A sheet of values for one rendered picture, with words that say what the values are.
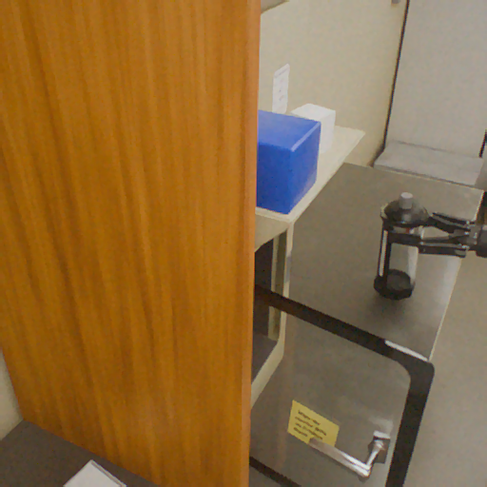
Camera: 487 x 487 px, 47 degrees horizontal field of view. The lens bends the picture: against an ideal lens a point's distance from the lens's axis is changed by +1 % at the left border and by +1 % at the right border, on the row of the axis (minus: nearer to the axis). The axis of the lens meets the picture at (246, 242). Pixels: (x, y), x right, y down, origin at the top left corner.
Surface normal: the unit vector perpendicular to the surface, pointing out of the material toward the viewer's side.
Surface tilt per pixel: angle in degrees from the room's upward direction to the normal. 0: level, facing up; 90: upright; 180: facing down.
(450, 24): 90
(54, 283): 90
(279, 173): 90
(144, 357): 90
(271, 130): 0
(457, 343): 0
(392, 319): 0
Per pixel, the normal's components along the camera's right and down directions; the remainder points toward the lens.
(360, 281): 0.01, -0.83
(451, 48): -0.45, 0.50
